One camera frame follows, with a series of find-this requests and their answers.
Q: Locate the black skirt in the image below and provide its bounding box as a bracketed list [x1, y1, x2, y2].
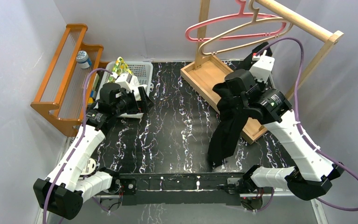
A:
[207, 83, 249, 168]

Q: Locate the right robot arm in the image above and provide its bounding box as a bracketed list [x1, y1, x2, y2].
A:
[224, 50, 343, 201]

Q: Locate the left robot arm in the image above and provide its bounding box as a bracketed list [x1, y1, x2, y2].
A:
[33, 83, 153, 220]

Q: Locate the beige hanger on rack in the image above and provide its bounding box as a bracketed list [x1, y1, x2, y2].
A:
[186, 0, 294, 56]

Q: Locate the pink hanger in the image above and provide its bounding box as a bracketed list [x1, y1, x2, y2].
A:
[185, 0, 288, 42]

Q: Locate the white plastic basket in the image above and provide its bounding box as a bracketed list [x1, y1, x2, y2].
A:
[96, 61, 153, 119]

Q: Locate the yellow green patterned cloth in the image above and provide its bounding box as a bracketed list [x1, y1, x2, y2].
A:
[106, 57, 133, 83]

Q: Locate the wooden clothes rack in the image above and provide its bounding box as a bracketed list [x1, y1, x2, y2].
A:
[180, 0, 345, 144]

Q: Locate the small white blue jar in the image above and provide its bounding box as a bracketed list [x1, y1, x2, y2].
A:
[76, 50, 92, 69]

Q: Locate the orange wooden shelf rack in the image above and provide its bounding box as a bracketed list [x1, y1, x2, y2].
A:
[30, 23, 106, 137]

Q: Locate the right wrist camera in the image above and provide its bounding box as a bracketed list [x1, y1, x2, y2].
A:
[249, 50, 275, 83]

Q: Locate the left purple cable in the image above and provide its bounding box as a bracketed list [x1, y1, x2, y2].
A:
[42, 68, 113, 224]

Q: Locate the purple cable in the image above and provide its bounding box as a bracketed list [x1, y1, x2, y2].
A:
[255, 37, 358, 212]
[42, 68, 113, 224]

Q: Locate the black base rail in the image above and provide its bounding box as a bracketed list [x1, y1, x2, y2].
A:
[120, 172, 249, 206]

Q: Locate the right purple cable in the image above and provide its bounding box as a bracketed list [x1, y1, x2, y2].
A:
[255, 37, 358, 212]

